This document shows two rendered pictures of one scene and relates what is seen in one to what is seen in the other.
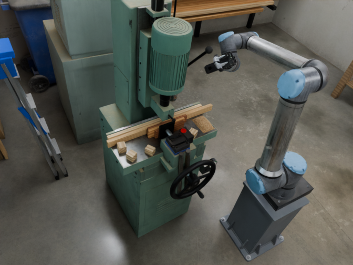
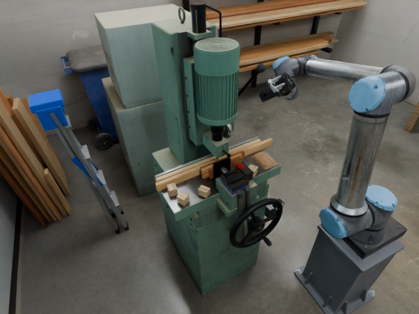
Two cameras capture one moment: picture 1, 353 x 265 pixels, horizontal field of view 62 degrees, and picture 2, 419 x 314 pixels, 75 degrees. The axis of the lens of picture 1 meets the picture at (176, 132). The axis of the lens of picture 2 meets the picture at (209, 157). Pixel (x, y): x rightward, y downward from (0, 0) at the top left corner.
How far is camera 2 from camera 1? 28 cm
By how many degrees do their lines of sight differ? 10
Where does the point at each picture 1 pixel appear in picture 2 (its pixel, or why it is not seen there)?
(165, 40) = (207, 58)
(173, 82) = (223, 109)
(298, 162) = (385, 197)
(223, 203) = (297, 252)
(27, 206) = (86, 263)
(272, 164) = (353, 199)
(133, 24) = (174, 52)
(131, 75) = (179, 111)
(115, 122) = (168, 166)
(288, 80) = (362, 88)
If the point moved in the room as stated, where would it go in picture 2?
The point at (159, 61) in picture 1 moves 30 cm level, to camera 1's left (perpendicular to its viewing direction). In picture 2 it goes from (204, 85) to (130, 82)
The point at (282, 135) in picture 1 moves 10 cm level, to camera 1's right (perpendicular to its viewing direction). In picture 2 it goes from (363, 161) to (391, 163)
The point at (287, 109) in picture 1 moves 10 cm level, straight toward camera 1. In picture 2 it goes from (365, 126) to (360, 140)
